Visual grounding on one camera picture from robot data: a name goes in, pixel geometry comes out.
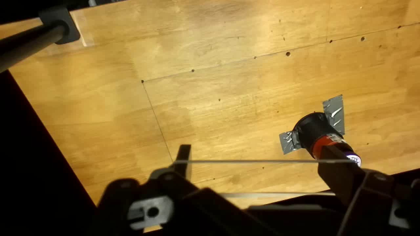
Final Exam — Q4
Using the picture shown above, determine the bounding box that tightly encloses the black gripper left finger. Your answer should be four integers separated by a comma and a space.
173, 145, 191, 177

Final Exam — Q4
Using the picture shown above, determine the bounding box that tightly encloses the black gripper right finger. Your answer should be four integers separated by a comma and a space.
317, 145, 364, 206

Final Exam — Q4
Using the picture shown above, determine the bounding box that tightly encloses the black tripod pole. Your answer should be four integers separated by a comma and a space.
0, 23, 68, 72

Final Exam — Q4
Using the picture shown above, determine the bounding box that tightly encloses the grey pole clamp bracket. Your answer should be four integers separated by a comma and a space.
39, 6, 80, 45

